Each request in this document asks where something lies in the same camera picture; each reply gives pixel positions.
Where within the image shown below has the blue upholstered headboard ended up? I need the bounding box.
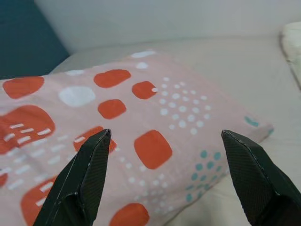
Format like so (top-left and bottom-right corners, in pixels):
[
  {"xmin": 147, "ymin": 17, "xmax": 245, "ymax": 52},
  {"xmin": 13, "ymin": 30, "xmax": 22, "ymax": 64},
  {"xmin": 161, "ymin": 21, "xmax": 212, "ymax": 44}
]
[{"xmin": 0, "ymin": 0, "xmax": 71, "ymax": 80}]

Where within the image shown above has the mattress with cream sheet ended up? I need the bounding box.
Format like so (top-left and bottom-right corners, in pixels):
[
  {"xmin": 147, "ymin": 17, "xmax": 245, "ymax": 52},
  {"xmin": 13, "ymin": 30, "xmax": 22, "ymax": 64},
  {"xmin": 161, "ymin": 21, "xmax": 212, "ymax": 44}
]
[{"xmin": 48, "ymin": 35, "xmax": 301, "ymax": 226}]

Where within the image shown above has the pink patterned pillow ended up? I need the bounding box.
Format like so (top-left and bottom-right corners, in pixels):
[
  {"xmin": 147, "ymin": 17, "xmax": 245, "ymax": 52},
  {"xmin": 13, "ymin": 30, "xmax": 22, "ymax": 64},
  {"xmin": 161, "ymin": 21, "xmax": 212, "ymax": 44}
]
[{"xmin": 0, "ymin": 49, "xmax": 275, "ymax": 226}]

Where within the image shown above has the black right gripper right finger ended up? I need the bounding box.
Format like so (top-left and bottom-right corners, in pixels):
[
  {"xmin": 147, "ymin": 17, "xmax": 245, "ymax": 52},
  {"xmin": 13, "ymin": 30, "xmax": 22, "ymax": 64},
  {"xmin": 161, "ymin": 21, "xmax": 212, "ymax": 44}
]
[{"xmin": 221, "ymin": 129, "xmax": 301, "ymax": 226}]

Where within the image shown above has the cream cartoon print comforter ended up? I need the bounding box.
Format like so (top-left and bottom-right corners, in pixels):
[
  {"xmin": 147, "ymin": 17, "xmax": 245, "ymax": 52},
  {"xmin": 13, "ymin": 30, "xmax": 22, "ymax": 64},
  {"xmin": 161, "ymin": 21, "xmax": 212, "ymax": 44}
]
[{"xmin": 279, "ymin": 21, "xmax": 301, "ymax": 90}]

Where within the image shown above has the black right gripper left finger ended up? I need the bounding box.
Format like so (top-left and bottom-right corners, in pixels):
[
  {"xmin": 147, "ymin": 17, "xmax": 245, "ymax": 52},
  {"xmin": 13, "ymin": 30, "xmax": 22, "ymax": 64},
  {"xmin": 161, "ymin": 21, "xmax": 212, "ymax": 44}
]
[{"xmin": 32, "ymin": 128, "xmax": 111, "ymax": 226}]

